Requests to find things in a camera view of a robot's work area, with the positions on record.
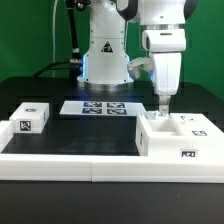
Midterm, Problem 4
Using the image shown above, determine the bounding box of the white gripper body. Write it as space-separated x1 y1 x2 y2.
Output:
142 29 186 96

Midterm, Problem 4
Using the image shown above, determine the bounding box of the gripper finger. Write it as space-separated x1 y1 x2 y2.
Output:
159 95 171 115

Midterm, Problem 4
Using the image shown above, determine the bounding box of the white cabinet body box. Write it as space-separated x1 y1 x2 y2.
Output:
135 114 224 159

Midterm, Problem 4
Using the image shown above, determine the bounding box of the white cabinet door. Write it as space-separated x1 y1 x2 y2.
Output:
170 113 212 137
145 111 169 120

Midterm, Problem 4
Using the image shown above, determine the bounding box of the small white cabinet top block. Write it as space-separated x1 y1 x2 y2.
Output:
9 102 49 134

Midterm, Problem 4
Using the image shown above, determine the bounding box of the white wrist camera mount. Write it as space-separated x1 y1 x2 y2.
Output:
127 57 153 80

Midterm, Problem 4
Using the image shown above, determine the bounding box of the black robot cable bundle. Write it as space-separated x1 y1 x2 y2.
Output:
32 0 92 80

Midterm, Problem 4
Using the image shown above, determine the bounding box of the white marker base plate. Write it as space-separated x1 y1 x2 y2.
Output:
60 101 146 116

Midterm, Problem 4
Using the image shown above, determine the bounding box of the white thin cable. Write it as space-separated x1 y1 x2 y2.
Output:
51 0 59 78

